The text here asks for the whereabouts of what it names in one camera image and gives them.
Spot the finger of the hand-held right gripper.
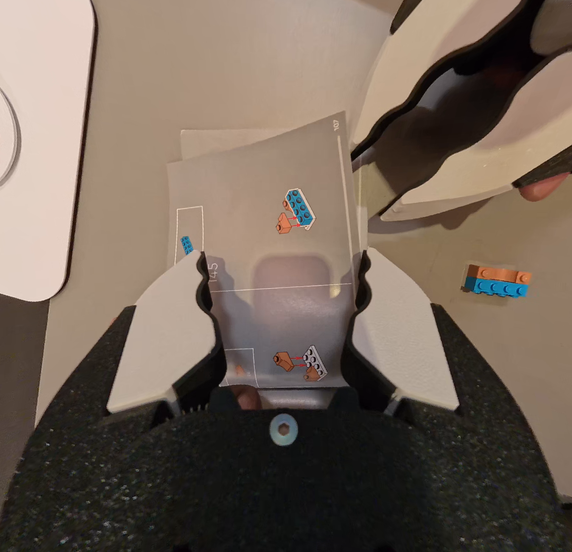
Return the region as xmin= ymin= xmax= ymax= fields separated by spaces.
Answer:
xmin=350 ymin=0 xmax=537 ymax=160
xmin=379 ymin=47 xmax=572 ymax=223

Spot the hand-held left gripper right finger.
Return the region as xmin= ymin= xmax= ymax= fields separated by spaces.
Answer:
xmin=341 ymin=248 xmax=460 ymax=416

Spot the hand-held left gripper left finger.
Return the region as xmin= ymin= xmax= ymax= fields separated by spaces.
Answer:
xmin=107 ymin=250 xmax=226 ymax=415

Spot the blue brick plate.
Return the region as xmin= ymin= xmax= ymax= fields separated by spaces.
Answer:
xmin=461 ymin=276 xmax=531 ymax=299

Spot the grey instruction booklet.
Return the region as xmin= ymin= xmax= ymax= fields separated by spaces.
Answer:
xmin=166 ymin=110 xmax=372 ymax=410

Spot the grey desk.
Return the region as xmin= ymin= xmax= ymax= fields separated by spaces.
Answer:
xmin=0 ymin=0 xmax=572 ymax=552

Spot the person's right hand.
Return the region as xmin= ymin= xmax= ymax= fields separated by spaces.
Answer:
xmin=520 ymin=174 xmax=567 ymax=203

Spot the person's left hand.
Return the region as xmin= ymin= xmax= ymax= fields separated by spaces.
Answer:
xmin=234 ymin=383 xmax=263 ymax=410

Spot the white stand base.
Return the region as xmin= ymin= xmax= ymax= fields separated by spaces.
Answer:
xmin=0 ymin=0 xmax=98 ymax=303

